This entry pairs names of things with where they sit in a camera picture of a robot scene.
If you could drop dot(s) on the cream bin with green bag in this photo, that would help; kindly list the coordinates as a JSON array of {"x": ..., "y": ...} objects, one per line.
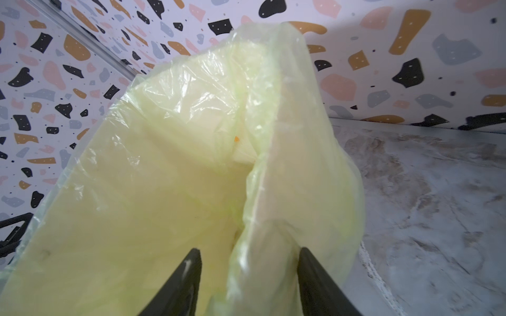
[{"x": 229, "y": 151}]

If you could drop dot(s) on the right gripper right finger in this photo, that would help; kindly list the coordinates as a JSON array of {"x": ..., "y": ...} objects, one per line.
[{"x": 319, "y": 294}]

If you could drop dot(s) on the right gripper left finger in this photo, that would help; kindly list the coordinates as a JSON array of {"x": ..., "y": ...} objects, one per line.
[{"x": 179, "y": 294}]

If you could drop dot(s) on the left aluminium corner post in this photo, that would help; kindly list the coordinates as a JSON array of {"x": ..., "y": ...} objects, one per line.
[{"x": 52, "y": 9}]

